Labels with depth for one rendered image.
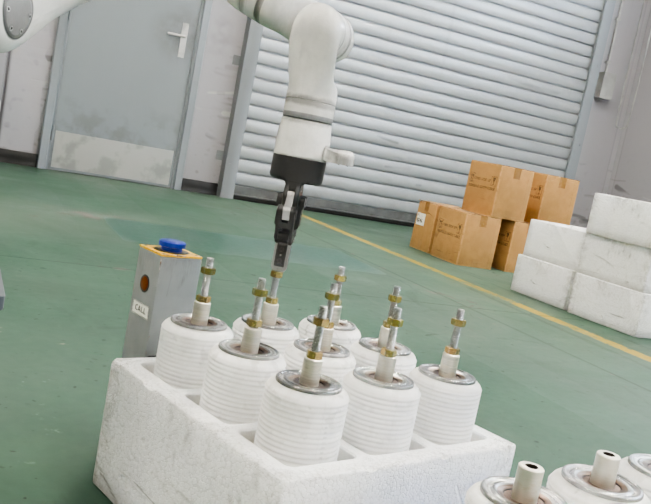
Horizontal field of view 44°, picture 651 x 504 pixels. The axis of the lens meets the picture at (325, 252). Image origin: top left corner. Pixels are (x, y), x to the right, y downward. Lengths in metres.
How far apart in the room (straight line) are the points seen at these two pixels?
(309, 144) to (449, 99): 5.75
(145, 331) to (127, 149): 4.76
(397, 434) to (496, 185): 3.81
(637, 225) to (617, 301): 0.32
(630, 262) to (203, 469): 2.81
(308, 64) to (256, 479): 0.54
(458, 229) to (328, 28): 3.65
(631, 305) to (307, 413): 2.76
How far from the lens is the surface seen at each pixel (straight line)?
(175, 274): 1.23
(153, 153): 6.00
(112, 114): 5.94
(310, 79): 1.11
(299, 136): 1.10
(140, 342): 1.25
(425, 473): 1.00
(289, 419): 0.89
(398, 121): 6.62
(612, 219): 3.66
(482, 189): 4.83
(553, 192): 5.00
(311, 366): 0.90
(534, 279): 3.98
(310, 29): 1.10
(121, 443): 1.13
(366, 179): 6.52
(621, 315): 3.58
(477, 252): 4.72
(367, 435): 0.97
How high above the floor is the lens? 0.51
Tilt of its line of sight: 7 degrees down
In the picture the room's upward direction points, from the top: 11 degrees clockwise
